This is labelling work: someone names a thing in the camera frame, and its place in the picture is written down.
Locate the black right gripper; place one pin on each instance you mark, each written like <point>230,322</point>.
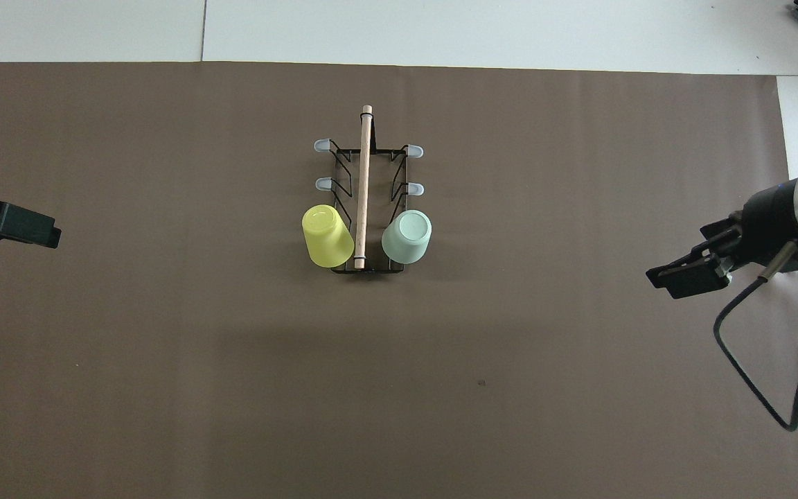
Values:
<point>769,225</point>

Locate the pale green plastic cup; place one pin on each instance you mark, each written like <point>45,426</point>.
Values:
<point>407,237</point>

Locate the yellow plastic cup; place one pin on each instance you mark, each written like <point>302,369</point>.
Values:
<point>326,235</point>

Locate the brown paper table mat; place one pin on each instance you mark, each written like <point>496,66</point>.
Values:
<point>163,381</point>

